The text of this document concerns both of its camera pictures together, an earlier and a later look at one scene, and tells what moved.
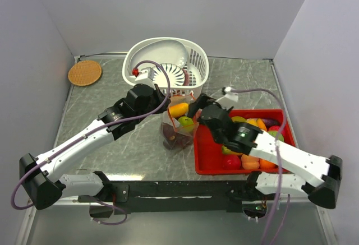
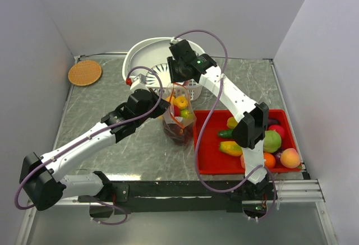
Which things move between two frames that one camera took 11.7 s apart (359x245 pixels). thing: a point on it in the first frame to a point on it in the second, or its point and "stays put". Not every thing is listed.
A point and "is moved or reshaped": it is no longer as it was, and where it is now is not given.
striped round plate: [176, 75] stays put
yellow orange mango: [178, 109] to [171, 100]
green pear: [185, 121] to [184, 113]
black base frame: [174, 197] stays put
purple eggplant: [269, 122] stays put
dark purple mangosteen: [175, 144] to [180, 136]
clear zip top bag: [178, 129] is moved or reshaped
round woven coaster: [84, 73] stays put
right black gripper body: [217, 137] to [176, 73]
